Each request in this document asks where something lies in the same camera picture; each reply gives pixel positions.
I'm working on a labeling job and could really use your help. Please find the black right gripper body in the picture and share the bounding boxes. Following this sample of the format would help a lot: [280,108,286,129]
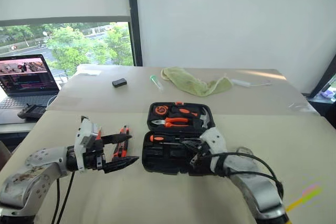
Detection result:
[195,142,212,176]

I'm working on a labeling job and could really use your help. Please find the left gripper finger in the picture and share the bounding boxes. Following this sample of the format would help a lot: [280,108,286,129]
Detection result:
[101,133,133,147]
[103,156,140,175]

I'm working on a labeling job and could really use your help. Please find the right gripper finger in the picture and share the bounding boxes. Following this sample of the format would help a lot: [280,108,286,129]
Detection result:
[183,140,204,150]
[189,154,203,169]

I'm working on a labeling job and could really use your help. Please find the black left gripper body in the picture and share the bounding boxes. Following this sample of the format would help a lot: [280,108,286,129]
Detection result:
[83,136,108,172]

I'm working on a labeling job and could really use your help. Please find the orange black utility knife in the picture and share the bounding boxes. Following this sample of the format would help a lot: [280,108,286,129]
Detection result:
[111,124,132,162]

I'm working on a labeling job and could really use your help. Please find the black plastic tool case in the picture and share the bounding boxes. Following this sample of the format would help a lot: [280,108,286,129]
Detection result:
[141,101,217,177]

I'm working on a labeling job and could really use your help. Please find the black tool with orange buttons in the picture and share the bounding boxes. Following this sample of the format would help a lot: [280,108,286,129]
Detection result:
[149,134,203,143]

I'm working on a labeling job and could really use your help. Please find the steel claw hammer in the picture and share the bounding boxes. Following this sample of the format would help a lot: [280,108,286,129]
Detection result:
[193,107,213,131]

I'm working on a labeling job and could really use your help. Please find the orange tape measure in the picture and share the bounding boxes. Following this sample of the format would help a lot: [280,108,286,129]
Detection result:
[153,105,169,116]

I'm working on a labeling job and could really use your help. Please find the small black box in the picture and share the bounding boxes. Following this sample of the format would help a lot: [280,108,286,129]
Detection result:
[112,77,128,88]

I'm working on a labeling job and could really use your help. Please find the light green cloth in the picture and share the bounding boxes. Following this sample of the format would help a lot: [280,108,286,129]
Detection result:
[160,67,234,97]

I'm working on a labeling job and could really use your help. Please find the clear tube green cap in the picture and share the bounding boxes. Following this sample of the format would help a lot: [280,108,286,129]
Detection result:
[150,74,164,91]

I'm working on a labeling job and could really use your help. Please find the black handheld controller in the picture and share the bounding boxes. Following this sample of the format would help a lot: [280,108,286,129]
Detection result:
[17,104,48,120]

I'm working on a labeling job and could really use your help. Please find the open laptop computer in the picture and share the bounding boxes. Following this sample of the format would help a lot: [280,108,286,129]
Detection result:
[0,54,61,110]

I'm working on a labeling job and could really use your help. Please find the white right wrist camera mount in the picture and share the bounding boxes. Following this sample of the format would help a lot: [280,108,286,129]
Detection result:
[199,127,228,157]

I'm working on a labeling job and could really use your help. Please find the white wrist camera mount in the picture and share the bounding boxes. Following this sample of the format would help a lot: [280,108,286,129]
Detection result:
[74,115,100,171]
[199,127,228,157]

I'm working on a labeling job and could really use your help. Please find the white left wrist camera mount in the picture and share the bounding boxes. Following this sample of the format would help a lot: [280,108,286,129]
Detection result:
[74,115,100,171]

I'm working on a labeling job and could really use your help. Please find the orange handled pliers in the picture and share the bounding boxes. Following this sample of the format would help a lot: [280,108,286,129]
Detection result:
[151,117,190,129]

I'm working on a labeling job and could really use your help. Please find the short orange handled screwdriver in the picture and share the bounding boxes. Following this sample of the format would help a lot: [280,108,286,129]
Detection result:
[178,108,199,117]

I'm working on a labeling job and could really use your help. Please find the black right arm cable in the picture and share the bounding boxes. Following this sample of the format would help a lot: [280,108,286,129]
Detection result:
[199,151,285,201]

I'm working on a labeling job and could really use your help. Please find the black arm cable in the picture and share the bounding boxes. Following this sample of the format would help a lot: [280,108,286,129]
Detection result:
[59,170,76,224]
[51,178,60,224]
[199,151,285,201]

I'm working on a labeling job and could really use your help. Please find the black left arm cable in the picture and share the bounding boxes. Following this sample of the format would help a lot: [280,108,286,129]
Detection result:
[59,170,76,224]
[51,178,60,224]

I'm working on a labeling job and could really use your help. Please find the black window frame post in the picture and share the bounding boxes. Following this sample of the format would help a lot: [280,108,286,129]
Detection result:
[125,0,144,67]

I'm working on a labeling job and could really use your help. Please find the dark window frame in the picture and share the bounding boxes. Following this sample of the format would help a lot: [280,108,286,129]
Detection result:
[306,52,336,131]

